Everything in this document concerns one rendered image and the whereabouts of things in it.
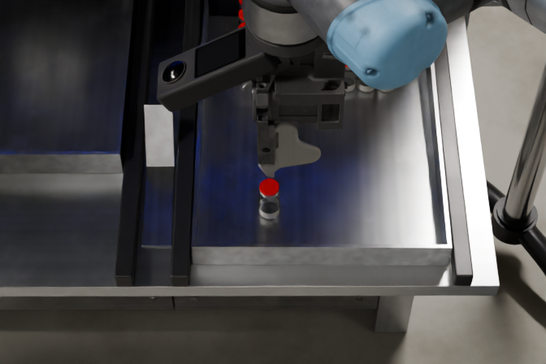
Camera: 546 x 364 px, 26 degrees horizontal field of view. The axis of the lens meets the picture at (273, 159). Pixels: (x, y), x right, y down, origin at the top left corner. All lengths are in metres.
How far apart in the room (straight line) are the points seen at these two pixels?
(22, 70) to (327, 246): 0.43
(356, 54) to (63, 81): 0.59
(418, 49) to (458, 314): 1.39
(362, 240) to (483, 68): 1.36
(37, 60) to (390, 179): 0.43
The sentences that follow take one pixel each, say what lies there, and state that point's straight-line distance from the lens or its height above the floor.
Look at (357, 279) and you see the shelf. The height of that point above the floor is 0.88.
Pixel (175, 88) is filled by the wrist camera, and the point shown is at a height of 1.12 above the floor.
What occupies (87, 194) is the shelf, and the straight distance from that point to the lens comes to 1.27.
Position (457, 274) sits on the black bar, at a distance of 1.20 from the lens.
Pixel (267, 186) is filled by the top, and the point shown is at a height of 0.93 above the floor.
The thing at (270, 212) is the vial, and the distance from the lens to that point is 1.23.
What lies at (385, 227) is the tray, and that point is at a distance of 1.24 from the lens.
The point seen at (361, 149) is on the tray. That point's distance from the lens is 1.29.
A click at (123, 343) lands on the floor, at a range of 2.17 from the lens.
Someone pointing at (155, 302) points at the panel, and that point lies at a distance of 2.07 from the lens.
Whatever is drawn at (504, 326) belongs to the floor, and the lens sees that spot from 2.21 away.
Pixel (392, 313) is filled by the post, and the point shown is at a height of 0.08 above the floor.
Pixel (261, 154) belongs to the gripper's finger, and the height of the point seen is 1.05.
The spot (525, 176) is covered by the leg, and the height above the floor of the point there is 0.28.
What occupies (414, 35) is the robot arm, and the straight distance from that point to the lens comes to 0.83.
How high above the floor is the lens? 1.93
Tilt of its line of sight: 54 degrees down
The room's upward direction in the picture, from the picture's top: straight up
